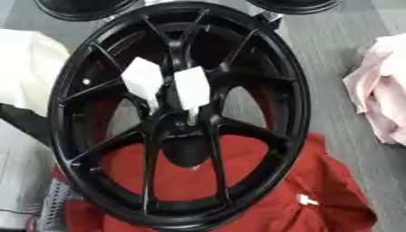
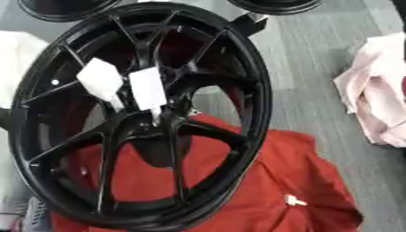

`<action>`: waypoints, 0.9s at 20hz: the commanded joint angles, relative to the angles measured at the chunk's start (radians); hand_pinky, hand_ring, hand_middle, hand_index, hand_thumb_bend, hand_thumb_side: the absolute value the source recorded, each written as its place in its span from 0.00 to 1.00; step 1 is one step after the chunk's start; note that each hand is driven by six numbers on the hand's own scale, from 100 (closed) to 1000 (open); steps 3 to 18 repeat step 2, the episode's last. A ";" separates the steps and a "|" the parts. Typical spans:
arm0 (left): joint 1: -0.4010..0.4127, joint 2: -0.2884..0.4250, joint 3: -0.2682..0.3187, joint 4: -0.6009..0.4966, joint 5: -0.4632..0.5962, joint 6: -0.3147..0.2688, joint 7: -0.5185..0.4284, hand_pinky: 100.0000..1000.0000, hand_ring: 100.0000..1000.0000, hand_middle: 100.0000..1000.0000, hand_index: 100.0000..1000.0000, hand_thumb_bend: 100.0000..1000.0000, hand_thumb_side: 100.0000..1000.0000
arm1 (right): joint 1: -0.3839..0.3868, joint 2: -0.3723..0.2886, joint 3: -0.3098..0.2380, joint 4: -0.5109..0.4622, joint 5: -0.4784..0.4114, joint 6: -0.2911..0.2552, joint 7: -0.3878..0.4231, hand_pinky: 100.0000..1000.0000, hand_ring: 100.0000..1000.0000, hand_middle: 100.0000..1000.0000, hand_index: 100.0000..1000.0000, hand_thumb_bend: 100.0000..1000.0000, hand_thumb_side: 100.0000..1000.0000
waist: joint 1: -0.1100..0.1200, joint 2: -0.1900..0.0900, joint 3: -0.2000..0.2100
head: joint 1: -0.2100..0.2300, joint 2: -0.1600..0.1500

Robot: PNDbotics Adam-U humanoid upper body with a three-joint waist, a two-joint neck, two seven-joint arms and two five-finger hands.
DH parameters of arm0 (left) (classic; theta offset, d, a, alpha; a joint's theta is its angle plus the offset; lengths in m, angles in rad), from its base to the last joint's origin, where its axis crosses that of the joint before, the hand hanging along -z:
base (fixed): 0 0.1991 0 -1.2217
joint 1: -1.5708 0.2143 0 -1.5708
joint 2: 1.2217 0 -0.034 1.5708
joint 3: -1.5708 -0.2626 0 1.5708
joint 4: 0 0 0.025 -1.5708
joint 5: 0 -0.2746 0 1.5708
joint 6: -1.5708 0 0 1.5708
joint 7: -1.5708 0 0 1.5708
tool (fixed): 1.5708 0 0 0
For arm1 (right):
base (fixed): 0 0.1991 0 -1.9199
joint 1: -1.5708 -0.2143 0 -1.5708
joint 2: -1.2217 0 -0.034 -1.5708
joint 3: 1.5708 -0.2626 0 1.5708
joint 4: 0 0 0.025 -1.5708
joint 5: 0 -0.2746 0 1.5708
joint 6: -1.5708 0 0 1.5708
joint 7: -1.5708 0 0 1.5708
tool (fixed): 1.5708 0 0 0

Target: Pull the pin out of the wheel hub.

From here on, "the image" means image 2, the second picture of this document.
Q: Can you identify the black spoked wheel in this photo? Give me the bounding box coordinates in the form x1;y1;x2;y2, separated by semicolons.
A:
6;1;275;232

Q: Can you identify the black wheel stand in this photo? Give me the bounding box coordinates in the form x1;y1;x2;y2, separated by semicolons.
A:
229;12;270;36

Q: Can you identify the white pin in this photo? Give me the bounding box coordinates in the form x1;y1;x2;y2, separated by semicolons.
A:
284;194;310;208
74;57;129;112

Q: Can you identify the black round wheel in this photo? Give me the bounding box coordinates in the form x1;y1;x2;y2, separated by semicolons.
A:
15;0;126;24
227;0;325;16

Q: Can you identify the pink cloth bundle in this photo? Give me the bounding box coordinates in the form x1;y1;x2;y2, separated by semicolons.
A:
331;32;406;149

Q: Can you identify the white cloth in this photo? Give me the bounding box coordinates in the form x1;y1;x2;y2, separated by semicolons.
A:
0;30;51;111

